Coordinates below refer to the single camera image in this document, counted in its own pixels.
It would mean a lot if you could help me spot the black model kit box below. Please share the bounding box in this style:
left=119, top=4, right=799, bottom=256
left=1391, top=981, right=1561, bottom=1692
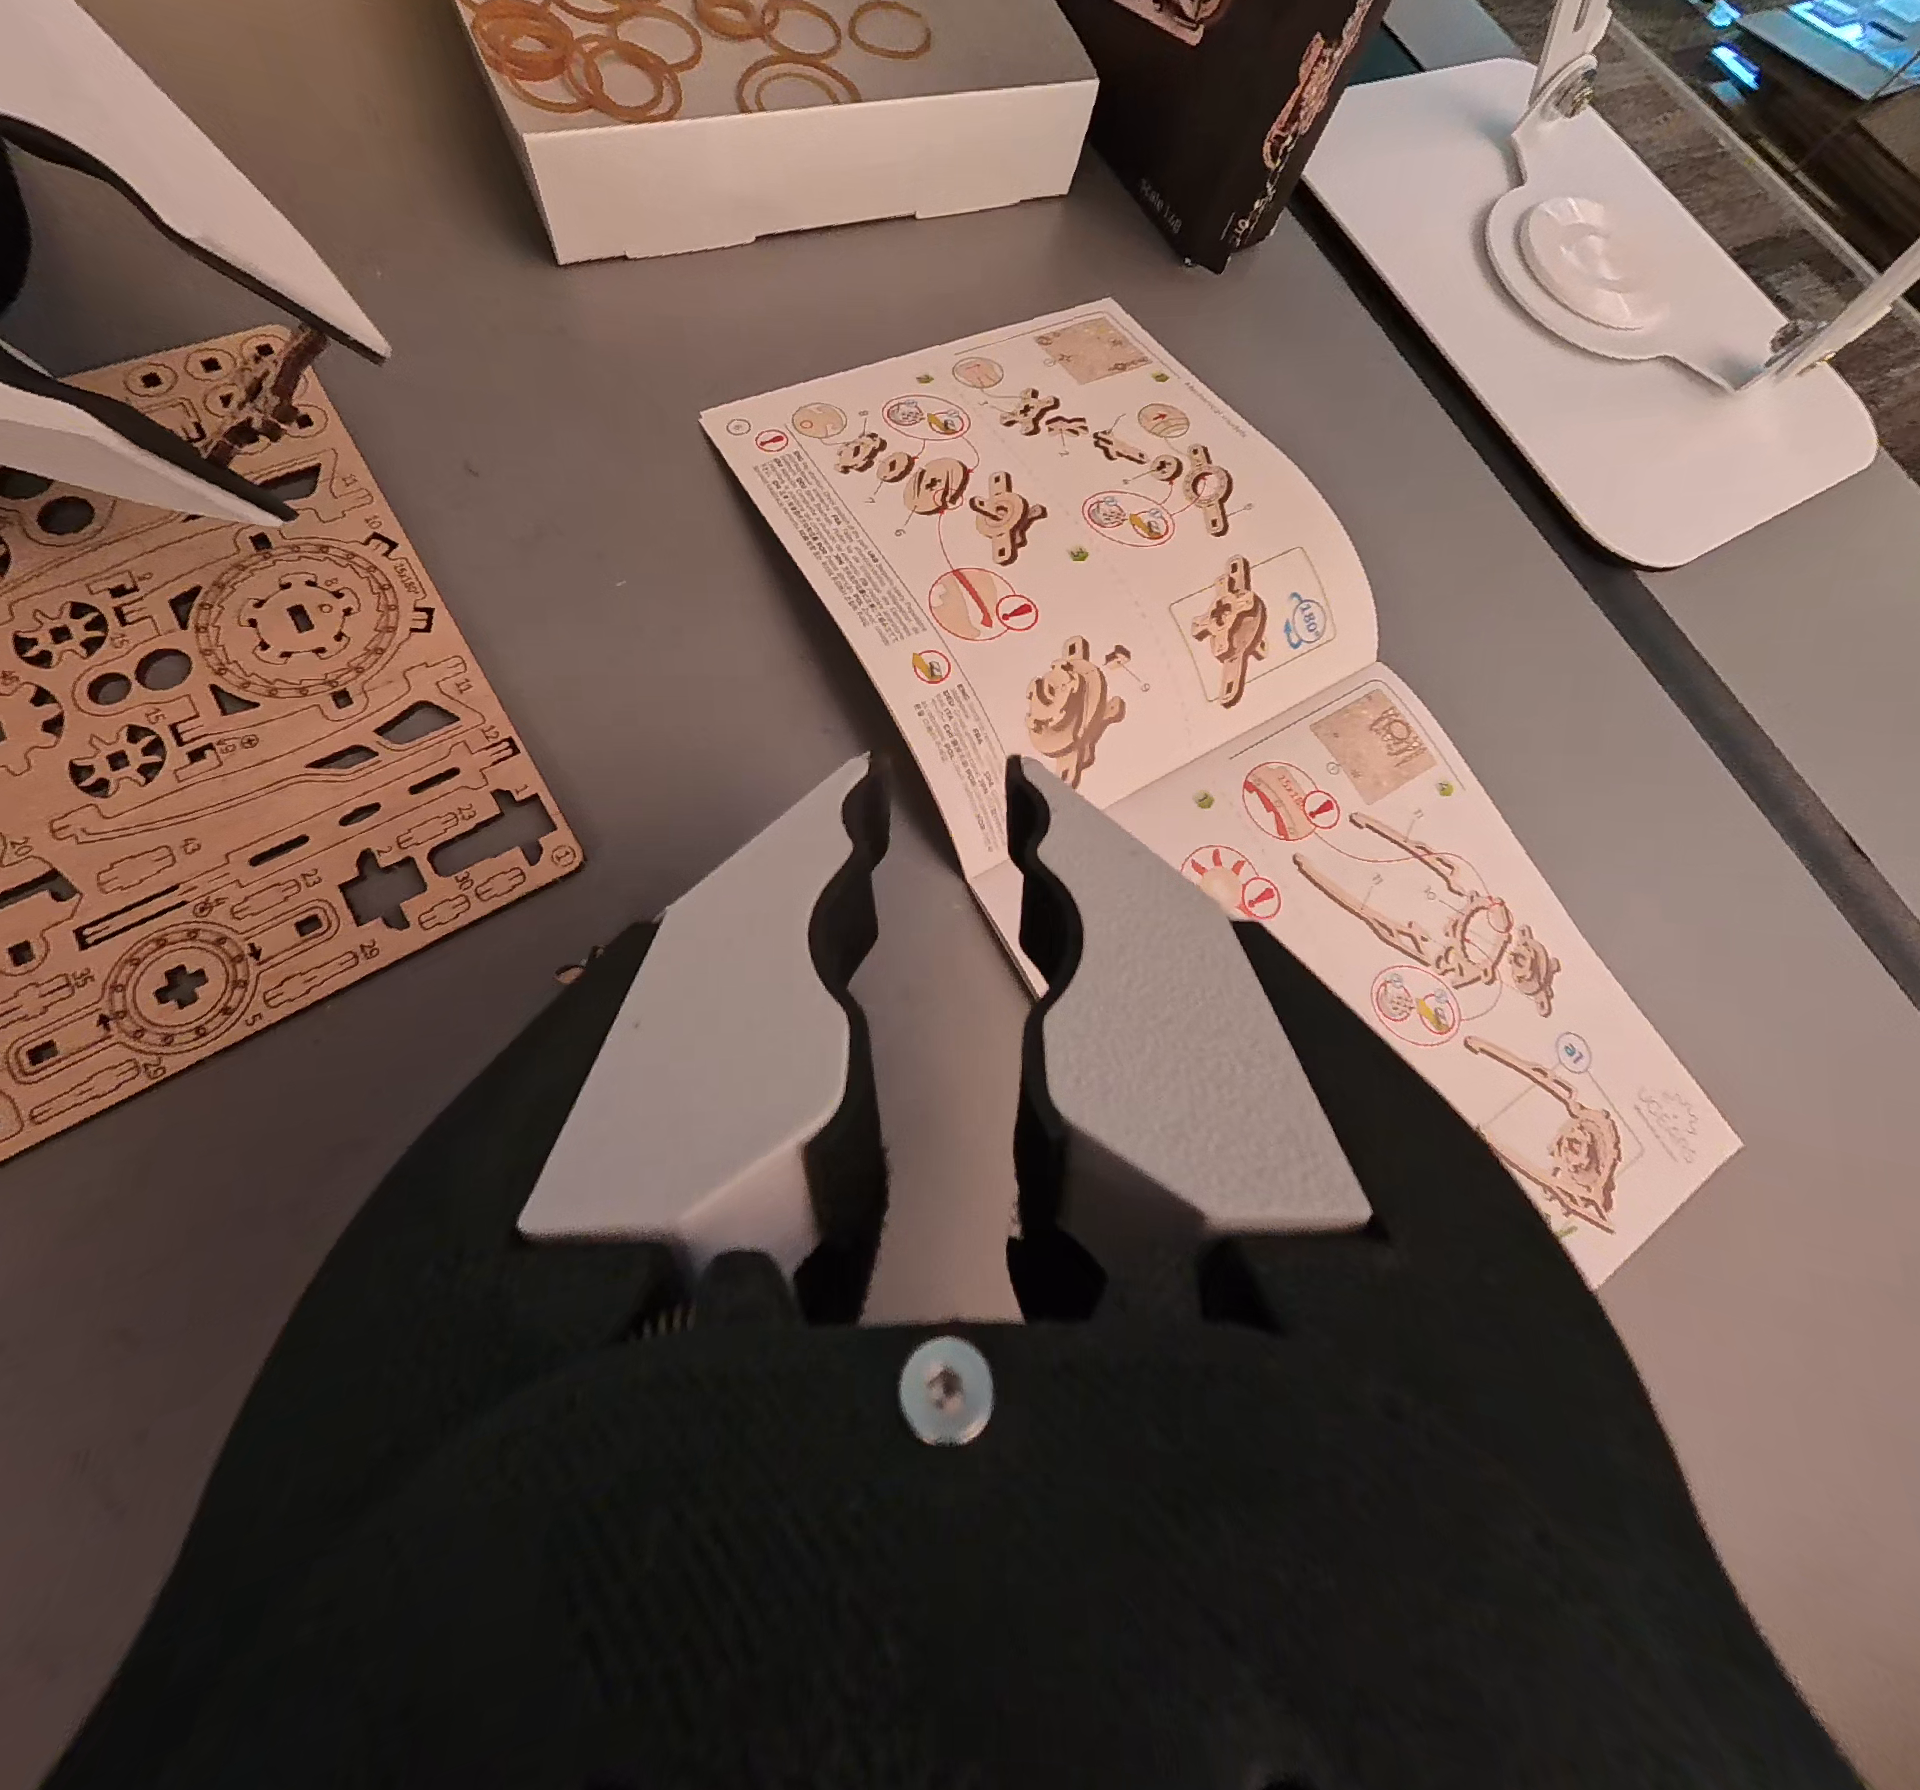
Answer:
left=970, top=0, right=1460, bottom=276

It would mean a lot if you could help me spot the white cardboard box tray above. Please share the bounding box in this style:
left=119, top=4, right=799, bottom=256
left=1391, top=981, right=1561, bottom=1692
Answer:
left=396, top=0, right=1104, bottom=271

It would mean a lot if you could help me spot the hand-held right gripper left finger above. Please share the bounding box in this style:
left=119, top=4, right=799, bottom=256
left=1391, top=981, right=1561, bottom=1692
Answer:
left=516, top=753, right=892, bottom=1299

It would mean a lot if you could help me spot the printed instruction booklet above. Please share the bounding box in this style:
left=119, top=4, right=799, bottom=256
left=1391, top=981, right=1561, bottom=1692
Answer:
left=695, top=298, right=1747, bottom=1294

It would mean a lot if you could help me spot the laser-cut wooden parts sheet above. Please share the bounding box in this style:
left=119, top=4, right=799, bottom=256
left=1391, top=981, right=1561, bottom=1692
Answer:
left=0, top=324, right=587, bottom=1165

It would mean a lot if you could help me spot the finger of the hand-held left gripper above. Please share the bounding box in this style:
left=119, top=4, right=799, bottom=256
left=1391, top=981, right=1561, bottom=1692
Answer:
left=0, top=0, right=396, bottom=367
left=0, top=339, right=299, bottom=530

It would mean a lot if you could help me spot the small dark wooden model part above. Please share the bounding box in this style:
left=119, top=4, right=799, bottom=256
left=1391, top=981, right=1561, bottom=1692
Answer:
left=198, top=324, right=327, bottom=466

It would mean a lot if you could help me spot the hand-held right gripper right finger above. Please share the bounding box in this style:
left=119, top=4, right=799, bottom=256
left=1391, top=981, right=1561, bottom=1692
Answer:
left=1003, top=755, right=1386, bottom=1247

